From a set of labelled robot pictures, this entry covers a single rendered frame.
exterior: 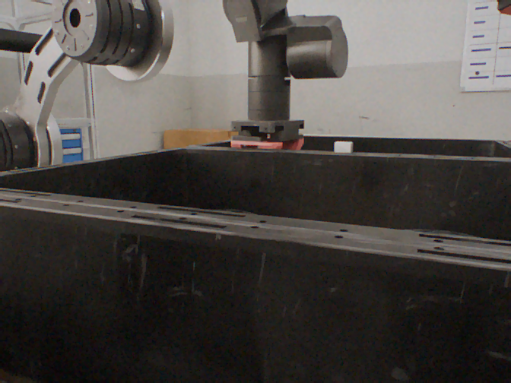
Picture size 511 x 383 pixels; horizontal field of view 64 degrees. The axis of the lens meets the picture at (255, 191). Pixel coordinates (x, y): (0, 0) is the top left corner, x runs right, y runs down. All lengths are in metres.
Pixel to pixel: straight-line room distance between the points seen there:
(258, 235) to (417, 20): 3.34
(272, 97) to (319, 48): 0.09
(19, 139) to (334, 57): 0.87
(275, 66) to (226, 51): 3.63
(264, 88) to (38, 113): 0.74
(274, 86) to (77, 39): 0.40
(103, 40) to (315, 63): 0.41
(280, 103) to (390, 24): 2.99
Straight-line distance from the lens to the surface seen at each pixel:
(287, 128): 0.54
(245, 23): 0.52
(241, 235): 0.15
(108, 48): 0.80
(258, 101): 0.54
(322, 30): 0.51
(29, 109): 1.20
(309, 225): 0.17
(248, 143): 0.53
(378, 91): 3.47
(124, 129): 3.81
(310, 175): 0.45
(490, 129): 3.33
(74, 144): 2.49
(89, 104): 2.53
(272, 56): 0.54
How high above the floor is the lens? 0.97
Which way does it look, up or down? 11 degrees down
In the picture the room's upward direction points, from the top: straight up
